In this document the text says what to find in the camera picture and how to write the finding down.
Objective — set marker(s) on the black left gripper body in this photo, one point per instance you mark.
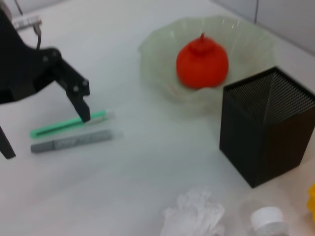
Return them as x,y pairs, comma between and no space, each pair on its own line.
17,68

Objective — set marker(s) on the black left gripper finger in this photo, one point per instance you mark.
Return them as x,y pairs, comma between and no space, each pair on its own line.
77,96
6,147

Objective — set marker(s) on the orange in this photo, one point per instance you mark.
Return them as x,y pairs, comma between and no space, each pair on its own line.
201,66

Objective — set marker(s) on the white paper ball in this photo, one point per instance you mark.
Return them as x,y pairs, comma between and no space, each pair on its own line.
194,216

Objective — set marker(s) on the clear bottle with green label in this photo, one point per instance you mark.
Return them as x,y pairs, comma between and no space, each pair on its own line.
267,217

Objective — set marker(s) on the green pen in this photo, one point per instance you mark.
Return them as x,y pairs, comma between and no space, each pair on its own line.
61,125

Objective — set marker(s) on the grey pen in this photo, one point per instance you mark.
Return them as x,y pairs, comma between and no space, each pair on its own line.
73,141

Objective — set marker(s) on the pale green glass fruit plate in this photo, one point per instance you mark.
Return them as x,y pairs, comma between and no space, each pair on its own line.
248,49

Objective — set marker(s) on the black mesh pen holder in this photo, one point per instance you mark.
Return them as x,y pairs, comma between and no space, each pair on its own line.
258,147

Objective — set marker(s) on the yellow plastic bin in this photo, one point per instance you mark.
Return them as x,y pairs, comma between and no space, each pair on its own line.
312,199

